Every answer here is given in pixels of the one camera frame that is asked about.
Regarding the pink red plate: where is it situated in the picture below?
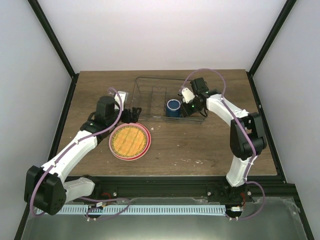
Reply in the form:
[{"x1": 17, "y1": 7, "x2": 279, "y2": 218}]
[{"x1": 108, "y1": 123, "x2": 152, "y2": 161}]

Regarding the dark blue mug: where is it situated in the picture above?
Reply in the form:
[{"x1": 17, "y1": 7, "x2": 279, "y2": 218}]
[{"x1": 165, "y1": 99, "x2": 181, "y2": 118}]

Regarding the black wire dish rack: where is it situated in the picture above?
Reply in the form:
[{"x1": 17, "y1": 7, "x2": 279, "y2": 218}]
[{"x1": 130, "y1": 76, "x2": 205, "y2": 124}]

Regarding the orange woven plate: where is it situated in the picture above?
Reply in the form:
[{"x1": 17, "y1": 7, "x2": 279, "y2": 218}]
[{"x1": 110, "y1": 126, "x2": 147, "y2": 158}]

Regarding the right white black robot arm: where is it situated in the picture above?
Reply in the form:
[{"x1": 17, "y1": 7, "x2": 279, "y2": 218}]
[{"x1": 179, "y1": 77, "x2": 267, "y2": 202}]

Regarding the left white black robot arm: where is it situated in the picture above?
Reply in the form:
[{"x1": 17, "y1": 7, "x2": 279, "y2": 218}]
[{"x1": 24, "y1": 92, "x2": 142, "y2": 217}]

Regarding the light blue slotted strip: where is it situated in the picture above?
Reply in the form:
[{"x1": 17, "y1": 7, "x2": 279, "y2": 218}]
[{"x1": 36, "y1": 204, "x2": 226, "y2": 216}]

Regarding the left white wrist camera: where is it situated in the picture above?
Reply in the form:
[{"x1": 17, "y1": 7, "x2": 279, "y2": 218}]
[{"x1": 114, "y1": 91, "x2": 129, "y2": 106}]

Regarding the black aluminium frame rail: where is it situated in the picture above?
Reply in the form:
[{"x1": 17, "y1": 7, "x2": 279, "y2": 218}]
[{"x1": 29, "y1": 174, "x2": 298, "y2": 201}]

